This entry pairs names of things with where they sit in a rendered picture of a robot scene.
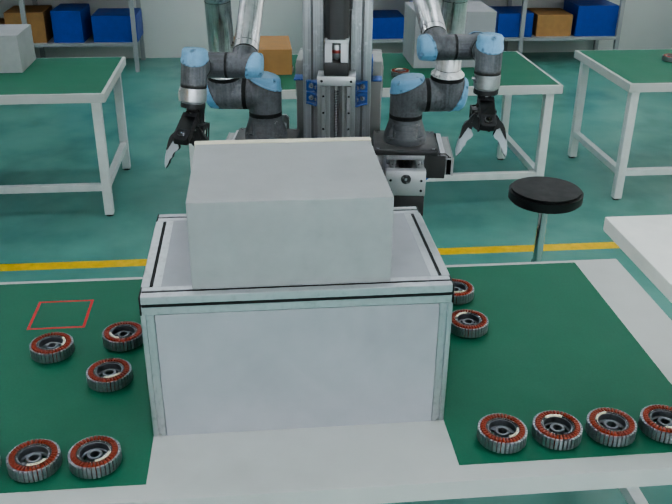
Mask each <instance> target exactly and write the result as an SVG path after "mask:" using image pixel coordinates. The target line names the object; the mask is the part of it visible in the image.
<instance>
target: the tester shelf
mask: <svg viewBox="0 0 672 504"><path fill-rule="evenodd" d="M454 286H455V285H454V282H453V280H452V278H451V276H450V274H449V272H448V270H447V268H446V266H445V264H444V262H443V260H442V258H441V256H440V253H439V251H438V249H437V247H436V245H435V243H434V241H433V239H432V237H431V235H430V233H429V230H428V228H427V226H426V224H425V222H424V220H423V218H422V216H421V214H420V211H419V209H418V207H417V206H412V207H394V208H393V232H392V256H391V279H390V282H367V283H342V284H317V285H292V286H267V287H242V288H217V289H192V278H191V266H190V253H189V240H188V227H187V215H186V214H160V215H159V214H158V216H157V220H156V225H155V229H154V233H153V237H152V242H151V246H150V250H149V254H148V258H147V263H146V267H145V271H144V275H143V279H142V284H141V288H140V292H139V296H138V301H139V310H140V316H142V315H165V314H188V313H212V312H235V311H258V310H282V309H305V308H329V307H352V306H375V305H399V304H422V303H446V302H452V303H453V298H454Z"/></svg>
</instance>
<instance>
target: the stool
mask: <svg viewBox="0 0 672 504"><path fill-rule="evenodd" d="M508 197H509V199H510V200H511V201H512V202H513V203H514V204H515V205H516V206H518V207H520V208H522V209H525V210H528V211H532V212H537V213H538V219H537V227H536V235H535V243H534V250H533V258H532V260H531V262H542V254H543V247H544V239H545V232H546V224H547V216H548V214H562V213H568V212H571V211H574V210H576V209H577V208H579V207H580V206H581V205H582V203H583V197H584V193H583V192H582V190H581V189H580V188H579V187H578V186H577V185H575V184H573V183H571V182H568V181H566V180H562V179H558V178H552V177H543V176H534V177H525V178H521V179H518V180H516V181H514V182H513V183H511V185H510V186H509V191H508Z"/></svg>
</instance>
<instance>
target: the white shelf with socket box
mask: <svg viewBox="0 0 672 504"><path fill-rule="evenodd" d="M603 230H604V231H605V233H606V234H607V235H608V236H609V237H610V238H611V239H612V240H613V241H614V242H615V243H616V244H617V245H618V246H619V247H620V249H621V250H622V251H623V252H624V253H625V254H626V255H627V256H628V257H629V258H630V259H631V260H632V261H633V262H634V264H635V265H636V266H637V267H638V268H639V269H640V270H641V271H642V272H643V273H644V274H645V275H646V276H647V277H648V278H649V280H650V281H651V282H652V283H653V284H654V285H655V286H656V287H657V288H658V289H659V290H660V291H661V292H662V293H663V295H664V296H665V297H666V298H667V299H668V300H669V301H670V302H671V303H672V215H646V216H617V217H605V221H604V227H603Z"/></svg>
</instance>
